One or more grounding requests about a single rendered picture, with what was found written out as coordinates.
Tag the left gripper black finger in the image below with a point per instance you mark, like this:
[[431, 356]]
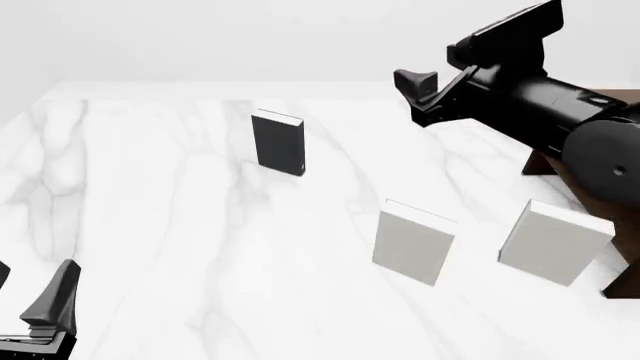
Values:
[[2, 273], [56, 300]]

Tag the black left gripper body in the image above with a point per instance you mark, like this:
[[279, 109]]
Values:
[[35, 345]]

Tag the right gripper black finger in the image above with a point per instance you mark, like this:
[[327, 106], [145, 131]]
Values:
[[414, 84]]

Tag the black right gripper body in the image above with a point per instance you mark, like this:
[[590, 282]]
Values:
[[442, 108]]

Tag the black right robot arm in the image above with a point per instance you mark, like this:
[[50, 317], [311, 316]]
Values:
[[565, 112]]

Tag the thin pale grey book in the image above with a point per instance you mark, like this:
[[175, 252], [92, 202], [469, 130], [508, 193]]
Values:
[[412, 245]]

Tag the black book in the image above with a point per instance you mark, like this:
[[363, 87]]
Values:
[[279, 146]]

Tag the thick pale grey book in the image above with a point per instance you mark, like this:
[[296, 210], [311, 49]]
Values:
[[550, 243]]

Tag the dark brown wooden shelf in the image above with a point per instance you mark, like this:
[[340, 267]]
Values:
[[622, 243]]

